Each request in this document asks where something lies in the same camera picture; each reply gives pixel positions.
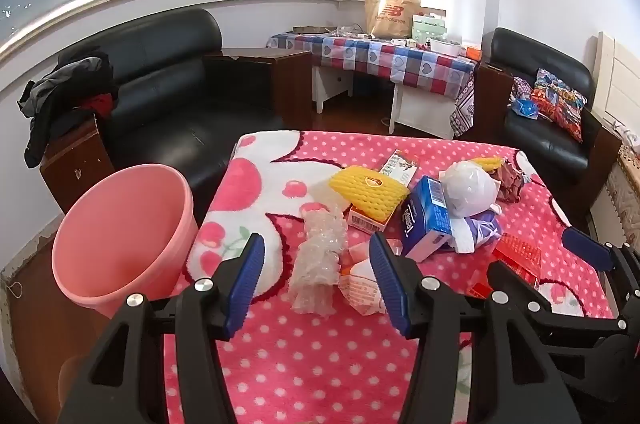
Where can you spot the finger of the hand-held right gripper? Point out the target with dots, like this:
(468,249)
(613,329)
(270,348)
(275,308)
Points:
(515,279)
(587,249)

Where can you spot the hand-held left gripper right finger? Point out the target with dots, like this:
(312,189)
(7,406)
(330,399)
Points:
(390,289)

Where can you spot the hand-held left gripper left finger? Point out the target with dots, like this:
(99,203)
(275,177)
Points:
(247,284)

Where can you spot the red box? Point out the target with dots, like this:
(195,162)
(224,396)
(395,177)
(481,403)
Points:
(520,254)

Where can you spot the white orange snack wrapper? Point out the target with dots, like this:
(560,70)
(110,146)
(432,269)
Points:
(360,289)

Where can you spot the purple plastic bag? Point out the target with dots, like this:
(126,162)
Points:
(480,229)

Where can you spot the small orange box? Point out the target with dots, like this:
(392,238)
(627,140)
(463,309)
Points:
(362,220)

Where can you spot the clear bubble wrap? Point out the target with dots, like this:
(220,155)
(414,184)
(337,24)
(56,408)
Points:
(320,264)

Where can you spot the blue tissue pack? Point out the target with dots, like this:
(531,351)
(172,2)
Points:
(425,219)

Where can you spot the red patterned wrapper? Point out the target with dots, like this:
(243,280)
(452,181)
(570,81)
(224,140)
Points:
(510,184)

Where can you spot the yellow foam net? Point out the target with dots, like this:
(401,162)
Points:
(365,194)

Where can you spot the white plastic bag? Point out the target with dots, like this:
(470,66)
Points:
(467,191)

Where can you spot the small yellow wrapper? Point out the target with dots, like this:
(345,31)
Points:
(490,163)

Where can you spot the white red carton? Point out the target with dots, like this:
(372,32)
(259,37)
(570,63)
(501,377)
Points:
(400,164)

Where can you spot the pink plastic bucket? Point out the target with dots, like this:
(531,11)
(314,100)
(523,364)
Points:
(120,229)

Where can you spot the beige patterned cloth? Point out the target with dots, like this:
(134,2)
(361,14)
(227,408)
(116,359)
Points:
(625,189)

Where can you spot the pink polka dot blanket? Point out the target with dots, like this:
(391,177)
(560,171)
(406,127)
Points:
(310,354)

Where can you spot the black leather armchair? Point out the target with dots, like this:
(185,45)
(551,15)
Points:
(545,144)

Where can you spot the colourful printed cushion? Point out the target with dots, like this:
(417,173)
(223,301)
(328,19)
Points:
(560,102)

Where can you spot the blue plastic bag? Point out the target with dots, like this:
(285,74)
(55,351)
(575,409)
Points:
(525,108)

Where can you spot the white table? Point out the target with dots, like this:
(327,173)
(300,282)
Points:
(415,109)

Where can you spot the black leather sofa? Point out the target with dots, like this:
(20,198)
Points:
(165,104)

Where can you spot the chequered heart tablecloth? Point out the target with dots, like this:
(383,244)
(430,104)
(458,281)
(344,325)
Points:
(400,62)

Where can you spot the orange packet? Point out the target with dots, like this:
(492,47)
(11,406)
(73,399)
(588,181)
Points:
(472,52)

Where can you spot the white plastic box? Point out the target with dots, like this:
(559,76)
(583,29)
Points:
(445,47)

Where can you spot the flat cardboard piece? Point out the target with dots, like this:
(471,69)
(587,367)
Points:
(307,29)

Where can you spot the green box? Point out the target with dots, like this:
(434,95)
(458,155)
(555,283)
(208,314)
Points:
(427,27)

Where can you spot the pile of dark clothes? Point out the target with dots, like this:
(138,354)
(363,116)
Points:
(60,94)

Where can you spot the brown paper bag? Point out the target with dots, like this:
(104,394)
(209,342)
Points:
(392,12)

